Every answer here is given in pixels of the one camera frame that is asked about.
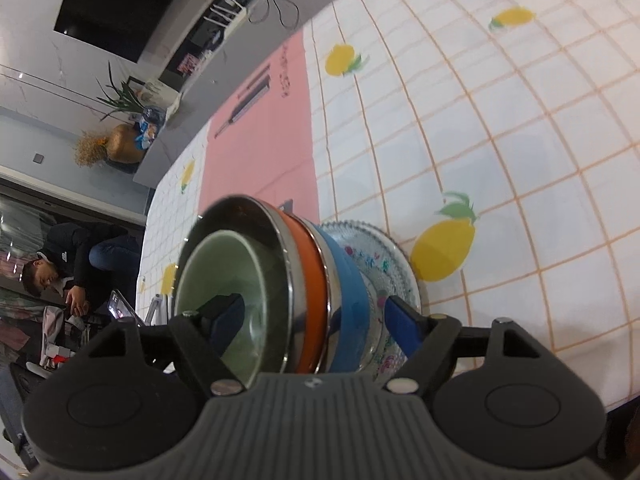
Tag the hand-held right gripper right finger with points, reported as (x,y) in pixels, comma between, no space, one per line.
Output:
(402,325)

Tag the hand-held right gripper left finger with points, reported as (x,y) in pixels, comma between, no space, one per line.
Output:
(227,320)

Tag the white painted plate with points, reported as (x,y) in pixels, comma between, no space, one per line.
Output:
(380,350)

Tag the green ceramic bowl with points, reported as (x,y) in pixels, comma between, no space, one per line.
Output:
(220,270)

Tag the blue steel bowl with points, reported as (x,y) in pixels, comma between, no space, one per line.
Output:
(350,300)

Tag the large flowered glass plate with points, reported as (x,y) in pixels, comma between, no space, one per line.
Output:
(395,260)

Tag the orange steel bowl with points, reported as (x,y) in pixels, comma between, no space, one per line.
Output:
(312,300)

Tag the lemon print tablecloth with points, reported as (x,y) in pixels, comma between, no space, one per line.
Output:
(500,160)

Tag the gold round vase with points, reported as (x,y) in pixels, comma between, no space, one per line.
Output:
(122,145)

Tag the blue snack packets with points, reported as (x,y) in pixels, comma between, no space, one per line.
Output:
(150,122)

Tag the dried flower bunch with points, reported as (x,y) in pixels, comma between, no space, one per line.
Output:
(90,150)

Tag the white paper bag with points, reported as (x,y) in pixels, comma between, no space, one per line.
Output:
(160,92)

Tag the grey marble tv console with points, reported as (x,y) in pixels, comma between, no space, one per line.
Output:
(215,80)

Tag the spiky green potted plant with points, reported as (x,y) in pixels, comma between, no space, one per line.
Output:
(122,97)

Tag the pink photo card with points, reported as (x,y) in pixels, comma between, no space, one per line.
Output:
(187,65)

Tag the white wifi router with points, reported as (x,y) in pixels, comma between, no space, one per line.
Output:
(227,10)

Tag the black television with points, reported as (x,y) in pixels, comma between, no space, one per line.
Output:
(140,5)

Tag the grey wall switch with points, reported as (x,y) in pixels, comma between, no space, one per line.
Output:
(37,158)

